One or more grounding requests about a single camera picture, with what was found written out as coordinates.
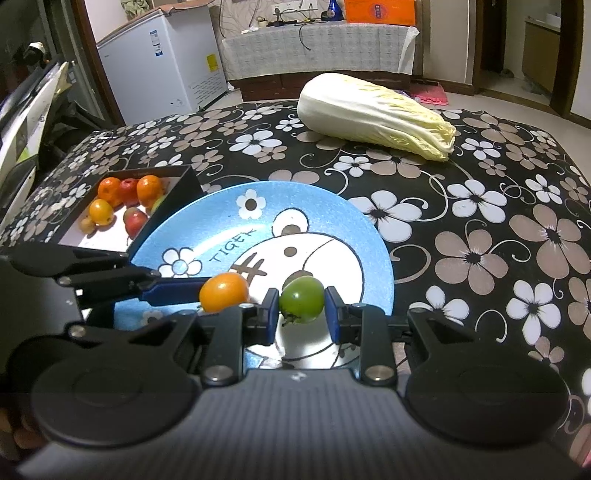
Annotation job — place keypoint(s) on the orange tangerine left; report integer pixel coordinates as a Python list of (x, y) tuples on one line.
[(109, 191)]

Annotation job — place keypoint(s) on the pink slipper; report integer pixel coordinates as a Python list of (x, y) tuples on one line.
[(429, 93)]

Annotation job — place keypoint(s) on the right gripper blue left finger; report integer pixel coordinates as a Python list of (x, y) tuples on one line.
[(230, 332)]

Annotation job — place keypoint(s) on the blue tiger plate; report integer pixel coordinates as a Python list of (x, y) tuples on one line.
[(271, 233)]

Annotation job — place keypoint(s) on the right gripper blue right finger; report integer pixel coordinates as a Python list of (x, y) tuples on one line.
[(367, 327)]

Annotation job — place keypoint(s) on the black tray with white bottom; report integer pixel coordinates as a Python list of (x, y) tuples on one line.
[(123, 208)]

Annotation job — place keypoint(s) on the orange gift box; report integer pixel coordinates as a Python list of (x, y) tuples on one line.
[(392, 12)]

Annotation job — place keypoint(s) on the yellow orange fruit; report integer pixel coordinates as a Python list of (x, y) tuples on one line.
[(100, 212), (222, 291)]

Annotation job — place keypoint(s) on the checked cloth on cabinet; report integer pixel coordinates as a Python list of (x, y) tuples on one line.
[(320, 47)]

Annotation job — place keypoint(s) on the dark wooden tv cabinet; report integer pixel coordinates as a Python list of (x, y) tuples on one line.
[(290, 85)]

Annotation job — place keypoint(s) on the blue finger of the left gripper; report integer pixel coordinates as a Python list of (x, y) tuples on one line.
[(171, 291)]

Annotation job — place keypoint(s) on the red apple back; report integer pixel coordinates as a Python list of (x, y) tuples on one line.
[(128, 192)]

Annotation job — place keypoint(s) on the green hanging cloth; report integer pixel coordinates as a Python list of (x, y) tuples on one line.
[(135, 8)]

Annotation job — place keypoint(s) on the white napa cabbage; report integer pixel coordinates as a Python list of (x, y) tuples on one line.
[(369, 113)]

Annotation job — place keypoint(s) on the orange tangerine back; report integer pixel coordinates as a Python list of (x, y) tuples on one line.
[(149, 189)]

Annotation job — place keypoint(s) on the brown longan left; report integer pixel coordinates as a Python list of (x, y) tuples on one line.
[(87, 226)]

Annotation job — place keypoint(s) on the small red apple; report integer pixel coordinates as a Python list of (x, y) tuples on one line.
[(134, 220)]

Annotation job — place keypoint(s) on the black floral tablecloth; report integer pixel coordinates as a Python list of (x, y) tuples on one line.
[(496, 239)]

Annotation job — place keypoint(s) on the white chest freezer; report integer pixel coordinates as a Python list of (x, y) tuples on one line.
[(164, 62)]

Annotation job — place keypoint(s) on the orange tangerine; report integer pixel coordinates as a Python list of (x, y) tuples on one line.
[(149, 189), (109, 191)]

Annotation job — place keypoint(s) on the blue glass bottle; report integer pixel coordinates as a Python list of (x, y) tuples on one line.
[(334, 11)]

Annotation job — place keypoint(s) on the white power strip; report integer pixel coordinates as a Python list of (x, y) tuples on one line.
[(306, 6)]

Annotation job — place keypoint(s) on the green tomato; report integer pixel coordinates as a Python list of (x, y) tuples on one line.
[(302, 301), (156, 204)]

